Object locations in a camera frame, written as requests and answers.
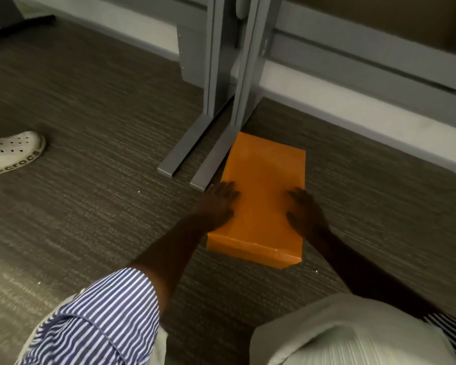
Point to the blue striped shirt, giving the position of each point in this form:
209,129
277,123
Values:
98,323

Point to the person's right forearm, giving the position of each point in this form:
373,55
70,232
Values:
365,273

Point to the white clog shoe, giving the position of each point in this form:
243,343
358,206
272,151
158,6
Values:
13,152

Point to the orange padded envelope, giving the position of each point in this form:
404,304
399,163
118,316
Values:
264,193

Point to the grey desk rail panel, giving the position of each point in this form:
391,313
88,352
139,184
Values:
365,64

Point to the person's right fingers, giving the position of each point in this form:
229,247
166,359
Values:
298,199

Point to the white trousers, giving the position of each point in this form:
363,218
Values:
349,334

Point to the grey metal desk leg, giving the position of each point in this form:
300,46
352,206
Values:
251,72
216,72

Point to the person's left hand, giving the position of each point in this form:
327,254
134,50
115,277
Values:
214,210

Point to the person's left fingers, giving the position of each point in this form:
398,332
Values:
225,191

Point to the person's left forearm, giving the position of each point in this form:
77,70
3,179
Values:
171,258

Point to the person's right hand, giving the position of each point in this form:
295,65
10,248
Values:
308,218

